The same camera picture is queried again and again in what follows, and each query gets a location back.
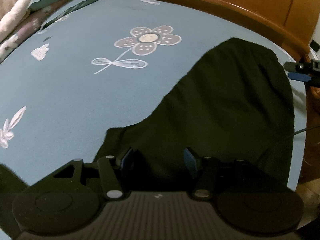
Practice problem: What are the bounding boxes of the mauve floral folded quilt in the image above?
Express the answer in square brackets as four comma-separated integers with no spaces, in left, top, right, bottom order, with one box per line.
[1,0,67,63]

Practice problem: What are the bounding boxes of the lower teal pillow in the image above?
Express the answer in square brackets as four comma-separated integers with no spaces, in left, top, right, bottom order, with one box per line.
[40,0,99,31]

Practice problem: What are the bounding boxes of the blue floral bed sheet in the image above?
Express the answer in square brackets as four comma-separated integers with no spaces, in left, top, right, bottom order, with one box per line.
[1,0,291,185]

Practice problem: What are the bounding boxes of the black sweatpants with white drawstring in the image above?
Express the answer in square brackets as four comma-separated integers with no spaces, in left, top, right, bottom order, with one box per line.
[97,38,295,191]

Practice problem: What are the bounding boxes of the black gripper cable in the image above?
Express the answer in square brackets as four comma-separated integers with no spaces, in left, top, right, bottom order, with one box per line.
[287,125,320,138]

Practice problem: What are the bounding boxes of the pink floral folded quilt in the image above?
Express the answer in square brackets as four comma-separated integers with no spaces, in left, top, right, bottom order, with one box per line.
[1,0,31,41]

